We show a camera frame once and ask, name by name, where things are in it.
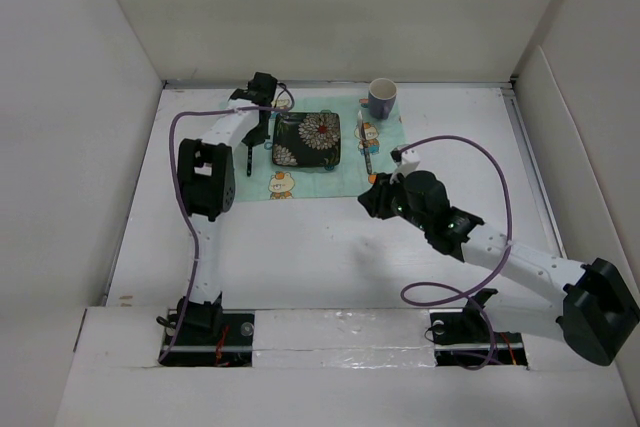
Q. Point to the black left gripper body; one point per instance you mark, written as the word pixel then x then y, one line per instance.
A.
pixel 259 133

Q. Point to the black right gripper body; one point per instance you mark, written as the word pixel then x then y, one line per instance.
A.
pixel 398 205

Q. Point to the green cartoon print cloth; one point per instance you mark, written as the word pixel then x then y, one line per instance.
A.
pixel 348 179

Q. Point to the silver fork with patterned handle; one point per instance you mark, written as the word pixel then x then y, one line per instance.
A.
pixel 249 163

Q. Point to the black floral rectangular plate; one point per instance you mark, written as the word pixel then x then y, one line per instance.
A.
pixel 307 140

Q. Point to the knife with patterned handle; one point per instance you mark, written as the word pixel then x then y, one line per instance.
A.
pixel 363 140

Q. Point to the purple cup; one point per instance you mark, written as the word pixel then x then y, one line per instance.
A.
pixel 382 95

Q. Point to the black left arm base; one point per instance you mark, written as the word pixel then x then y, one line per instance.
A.
pixel 230 347

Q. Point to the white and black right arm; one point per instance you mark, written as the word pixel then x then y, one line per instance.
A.
pixel 588 306

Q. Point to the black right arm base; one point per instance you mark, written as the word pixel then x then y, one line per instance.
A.
pixel 461 338

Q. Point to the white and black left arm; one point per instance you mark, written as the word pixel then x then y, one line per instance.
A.
pixel 204 175

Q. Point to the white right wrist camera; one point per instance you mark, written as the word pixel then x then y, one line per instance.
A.
pixel 406 159

